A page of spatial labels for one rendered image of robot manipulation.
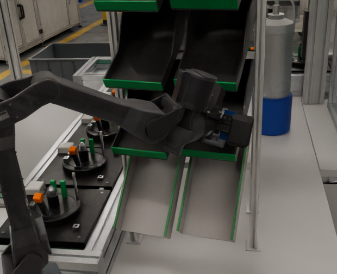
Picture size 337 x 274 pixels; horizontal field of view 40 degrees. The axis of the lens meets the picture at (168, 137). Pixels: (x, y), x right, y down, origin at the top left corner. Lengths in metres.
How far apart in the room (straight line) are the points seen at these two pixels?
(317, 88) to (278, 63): 0.45
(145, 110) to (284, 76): 1.12
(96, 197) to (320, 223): 0.64
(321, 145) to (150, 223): 0.90
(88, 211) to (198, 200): 0.31
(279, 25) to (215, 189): 0.81
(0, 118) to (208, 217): 0.59
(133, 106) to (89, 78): 1.64
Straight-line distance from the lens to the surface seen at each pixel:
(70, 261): 1.15
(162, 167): 1.16
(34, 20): 7.00
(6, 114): 0.70
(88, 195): 1.35
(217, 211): 1.12
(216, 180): 1.14
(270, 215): 1.43
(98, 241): 1.19
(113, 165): 1.48
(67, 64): 3.17
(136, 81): 0.97
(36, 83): 0.71
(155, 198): 1.15
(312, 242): 1.34
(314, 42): 2.14
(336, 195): 1.75
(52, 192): 1.26
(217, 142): 0.98
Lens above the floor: 1.68
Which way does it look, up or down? 26 degrees down
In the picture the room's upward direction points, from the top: 3 degrees counter-clockwise
